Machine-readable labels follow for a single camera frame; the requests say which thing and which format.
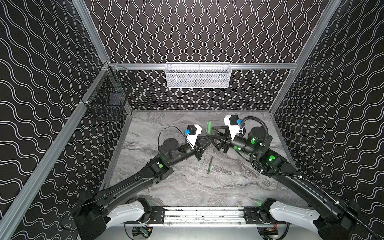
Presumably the white wire mesh basket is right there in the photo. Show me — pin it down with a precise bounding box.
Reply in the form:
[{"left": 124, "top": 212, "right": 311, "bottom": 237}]
[{"left": 165, "top": 62, "right": 232, "bottom": 89}]

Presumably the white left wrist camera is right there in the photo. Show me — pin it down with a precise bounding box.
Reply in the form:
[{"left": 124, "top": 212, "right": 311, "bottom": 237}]
[{"left": 185, "top": 125, "right": 202, "bottom": 148}]

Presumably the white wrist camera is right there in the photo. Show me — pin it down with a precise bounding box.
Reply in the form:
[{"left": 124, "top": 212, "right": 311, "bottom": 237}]
[
  {"left": 185, "top": 125, "right": 202, "bottom": 148},
  {"left": 224, "top": 115, "right": 244, "bottom": 141}
]

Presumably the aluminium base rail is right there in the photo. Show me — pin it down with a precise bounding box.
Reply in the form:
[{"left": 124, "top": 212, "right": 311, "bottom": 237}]
[{"left": 116, "top": 207, "right": 285, "bottom": 227}]

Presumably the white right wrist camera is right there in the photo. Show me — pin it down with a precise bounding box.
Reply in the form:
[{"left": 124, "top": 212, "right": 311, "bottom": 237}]
[{"left": 224, "top": 115, "right": 244, "bottom": 141}]

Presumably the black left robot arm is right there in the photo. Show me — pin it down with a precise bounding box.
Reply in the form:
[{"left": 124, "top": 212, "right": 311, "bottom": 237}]
[{"left": 73, "top": 137, "right": 212, "bottom": 240}]

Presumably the aluminium frame corner post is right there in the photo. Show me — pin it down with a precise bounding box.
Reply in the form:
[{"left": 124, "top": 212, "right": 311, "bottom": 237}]
[{"left": 73, "top": 0, "right": 111, "bottom": 63}]

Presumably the aluminium right corner post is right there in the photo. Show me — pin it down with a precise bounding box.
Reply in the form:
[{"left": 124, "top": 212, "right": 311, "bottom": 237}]
[{"left": 269, "top": 0, "right": 342, "bottom": 116}]

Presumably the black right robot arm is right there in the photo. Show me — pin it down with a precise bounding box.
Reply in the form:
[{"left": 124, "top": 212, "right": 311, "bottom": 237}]
[{"left": 207, "top": 124, "right": 359, "bottom": 240}]

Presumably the green pen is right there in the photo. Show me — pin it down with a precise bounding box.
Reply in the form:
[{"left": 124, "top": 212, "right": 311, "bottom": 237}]
[{"left": 207, "top": 157, "right": 213, "bottom": 175}]

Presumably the black wire mesh basket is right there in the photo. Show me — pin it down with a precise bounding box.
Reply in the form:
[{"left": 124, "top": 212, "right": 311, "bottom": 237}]
[{"left": 82, "top": 61, "right": 138, "bottom": 123}]

